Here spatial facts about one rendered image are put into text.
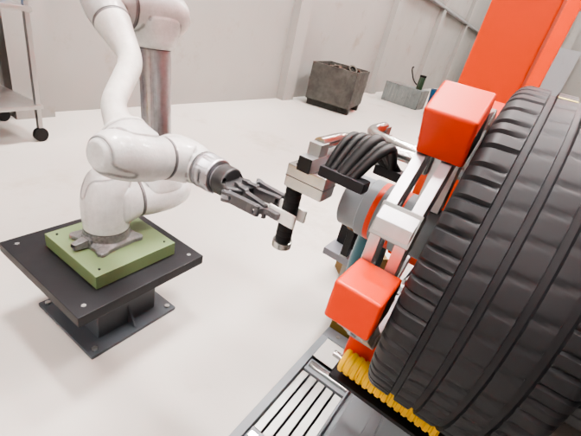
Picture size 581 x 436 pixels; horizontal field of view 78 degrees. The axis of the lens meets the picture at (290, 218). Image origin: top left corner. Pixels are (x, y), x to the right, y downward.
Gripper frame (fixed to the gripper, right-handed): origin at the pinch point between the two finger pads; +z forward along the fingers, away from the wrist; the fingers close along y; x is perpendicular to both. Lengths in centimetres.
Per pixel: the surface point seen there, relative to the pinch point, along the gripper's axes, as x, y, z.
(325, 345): -75, -47, 5
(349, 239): -30, -54, -2
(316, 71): -29, -484, -283
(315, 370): -76, -34, 8
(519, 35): 45, -60, 21
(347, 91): -45, -496, -225
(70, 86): -60, -117, -322
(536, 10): 51, -60, 22
